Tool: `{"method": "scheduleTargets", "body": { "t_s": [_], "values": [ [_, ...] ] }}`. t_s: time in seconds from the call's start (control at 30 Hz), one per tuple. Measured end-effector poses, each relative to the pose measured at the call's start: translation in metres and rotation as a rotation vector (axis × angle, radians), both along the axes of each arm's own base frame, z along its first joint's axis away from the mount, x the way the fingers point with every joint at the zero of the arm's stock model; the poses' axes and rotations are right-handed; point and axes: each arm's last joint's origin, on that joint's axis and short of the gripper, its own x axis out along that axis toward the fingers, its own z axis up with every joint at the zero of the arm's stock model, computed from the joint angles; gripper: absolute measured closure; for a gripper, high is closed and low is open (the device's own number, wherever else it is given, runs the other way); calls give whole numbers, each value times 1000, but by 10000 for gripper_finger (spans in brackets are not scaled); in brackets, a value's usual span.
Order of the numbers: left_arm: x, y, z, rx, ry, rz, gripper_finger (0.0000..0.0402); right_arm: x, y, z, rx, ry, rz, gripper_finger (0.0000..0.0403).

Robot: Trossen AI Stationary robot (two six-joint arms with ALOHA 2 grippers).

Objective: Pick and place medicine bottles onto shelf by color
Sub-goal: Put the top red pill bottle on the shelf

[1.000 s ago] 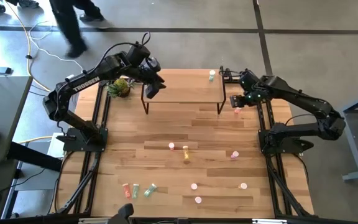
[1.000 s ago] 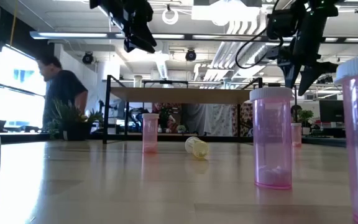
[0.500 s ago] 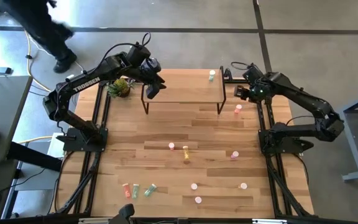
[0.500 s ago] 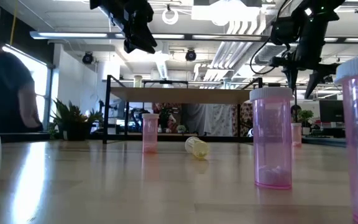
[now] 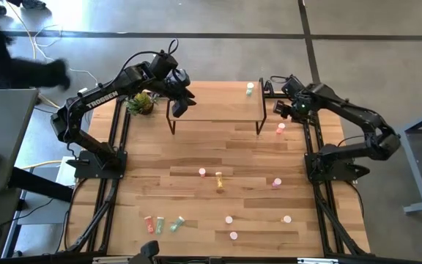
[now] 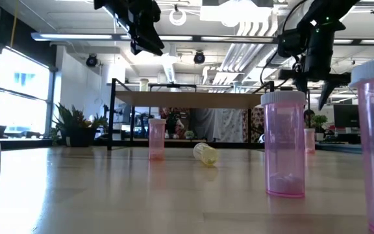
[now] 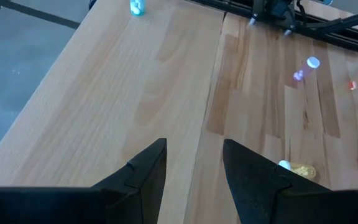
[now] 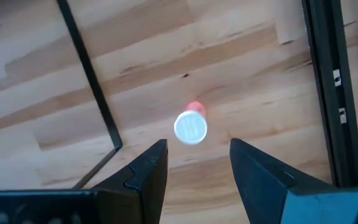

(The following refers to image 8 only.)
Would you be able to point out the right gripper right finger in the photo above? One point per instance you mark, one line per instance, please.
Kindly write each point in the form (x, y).
(259, 186)

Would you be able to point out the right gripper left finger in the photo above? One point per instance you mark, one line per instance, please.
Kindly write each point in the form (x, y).
(141, 193)

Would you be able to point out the red medicine bottle white cap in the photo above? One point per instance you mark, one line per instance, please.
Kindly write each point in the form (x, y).
(190, 127)

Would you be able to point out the black aluminium rig frame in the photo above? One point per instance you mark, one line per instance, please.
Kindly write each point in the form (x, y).
(331, 93)

